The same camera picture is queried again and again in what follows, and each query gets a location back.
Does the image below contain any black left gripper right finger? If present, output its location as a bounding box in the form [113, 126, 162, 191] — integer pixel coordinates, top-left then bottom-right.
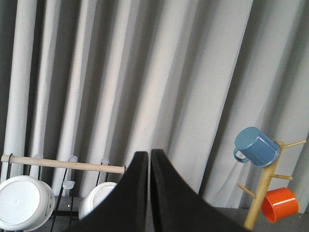
[150, 149, 247, 232]

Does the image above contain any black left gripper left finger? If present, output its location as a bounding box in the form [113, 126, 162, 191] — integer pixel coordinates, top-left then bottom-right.
[66, 151, 148, 232]

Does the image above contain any white ribbed mug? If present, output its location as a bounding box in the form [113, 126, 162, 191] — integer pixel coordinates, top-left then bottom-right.
[78, 182, 117, 220]

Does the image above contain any wooden mug tree stand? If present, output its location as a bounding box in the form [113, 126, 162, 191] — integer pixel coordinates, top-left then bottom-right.
[238, 140, 307, 231]

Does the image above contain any blue enamel mug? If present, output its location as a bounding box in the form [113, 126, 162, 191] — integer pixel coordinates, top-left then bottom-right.
[233, 127, 280, 167]

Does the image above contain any white smiley mug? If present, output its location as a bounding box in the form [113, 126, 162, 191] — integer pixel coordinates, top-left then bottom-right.
[0, 175, 55, 232]

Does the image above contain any orange mug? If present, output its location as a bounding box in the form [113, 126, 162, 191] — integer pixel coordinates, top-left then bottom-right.
[261, 187, 299, 223]

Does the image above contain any grey pleated curtain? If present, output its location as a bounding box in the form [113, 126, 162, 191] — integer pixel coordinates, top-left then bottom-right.
[0, 0, 309, 208]

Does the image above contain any black wire mug rack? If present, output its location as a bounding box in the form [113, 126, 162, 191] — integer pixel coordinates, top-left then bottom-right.
[0, 152, 126, 232]

